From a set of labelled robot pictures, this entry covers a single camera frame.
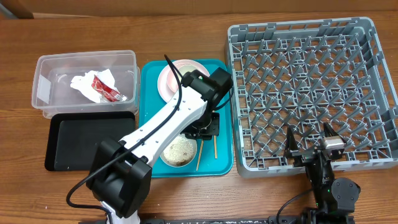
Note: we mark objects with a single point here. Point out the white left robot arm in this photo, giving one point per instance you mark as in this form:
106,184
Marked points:
122,170

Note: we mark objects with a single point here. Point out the black plastic tray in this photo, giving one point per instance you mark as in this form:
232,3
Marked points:
73,137

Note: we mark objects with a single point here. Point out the cream cup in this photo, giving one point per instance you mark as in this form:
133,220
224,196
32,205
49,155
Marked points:
183,68

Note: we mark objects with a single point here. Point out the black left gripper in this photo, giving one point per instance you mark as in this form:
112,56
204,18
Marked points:
208,131

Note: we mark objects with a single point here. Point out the teal plastic tray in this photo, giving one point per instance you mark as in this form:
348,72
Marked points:
151,102

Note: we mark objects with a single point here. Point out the small pink bowl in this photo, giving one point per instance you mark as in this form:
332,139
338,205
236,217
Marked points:
170,79

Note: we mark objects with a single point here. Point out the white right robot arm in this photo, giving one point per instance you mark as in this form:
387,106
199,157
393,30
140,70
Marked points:
335,198

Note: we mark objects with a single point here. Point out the clear plastic bin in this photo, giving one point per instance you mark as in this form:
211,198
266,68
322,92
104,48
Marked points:
52,93

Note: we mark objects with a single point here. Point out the wooden chopstick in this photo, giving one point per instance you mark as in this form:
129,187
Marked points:
215,146
199,154

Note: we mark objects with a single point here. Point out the grey bowl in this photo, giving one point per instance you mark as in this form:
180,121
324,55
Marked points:
180,152

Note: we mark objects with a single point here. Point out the grey dishwasher rack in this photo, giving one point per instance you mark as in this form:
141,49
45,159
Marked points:
299,75

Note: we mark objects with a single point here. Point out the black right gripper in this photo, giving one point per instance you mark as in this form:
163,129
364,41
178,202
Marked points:
303,155

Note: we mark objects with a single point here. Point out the red sauce packet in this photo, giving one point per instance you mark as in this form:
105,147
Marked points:
105,91

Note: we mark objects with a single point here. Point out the large pink plate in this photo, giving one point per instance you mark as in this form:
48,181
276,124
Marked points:
164,91

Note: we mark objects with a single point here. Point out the white napkin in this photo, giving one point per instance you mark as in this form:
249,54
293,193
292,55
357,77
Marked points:
83,85

